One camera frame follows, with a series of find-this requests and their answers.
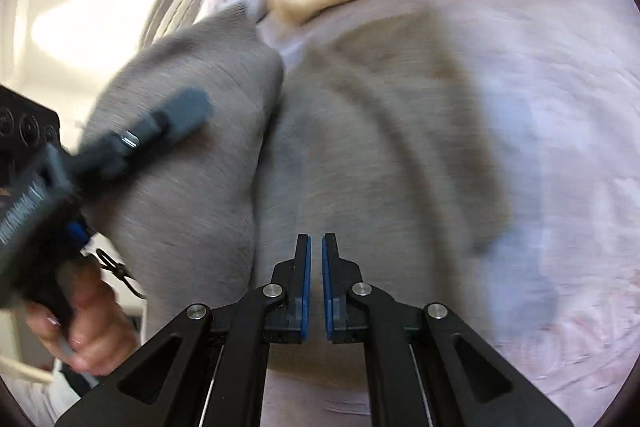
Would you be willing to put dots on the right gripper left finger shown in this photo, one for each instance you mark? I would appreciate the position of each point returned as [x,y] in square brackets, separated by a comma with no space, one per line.
[206,366]

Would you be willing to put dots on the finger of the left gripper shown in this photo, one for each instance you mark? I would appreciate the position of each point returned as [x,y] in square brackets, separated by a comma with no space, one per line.
[111,158]
[80,232]

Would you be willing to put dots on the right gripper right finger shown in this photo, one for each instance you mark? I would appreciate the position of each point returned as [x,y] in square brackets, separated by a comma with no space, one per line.
[425,366]

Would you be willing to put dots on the olive green knit sweater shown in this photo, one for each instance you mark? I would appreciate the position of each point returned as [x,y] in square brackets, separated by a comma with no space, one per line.
[375,136]

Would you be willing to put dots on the person's left hand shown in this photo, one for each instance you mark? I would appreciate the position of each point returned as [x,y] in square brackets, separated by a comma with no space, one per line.
[100,337]

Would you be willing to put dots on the lavender embossed bed cover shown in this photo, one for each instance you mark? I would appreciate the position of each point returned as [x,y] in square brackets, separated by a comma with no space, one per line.
[557,85]

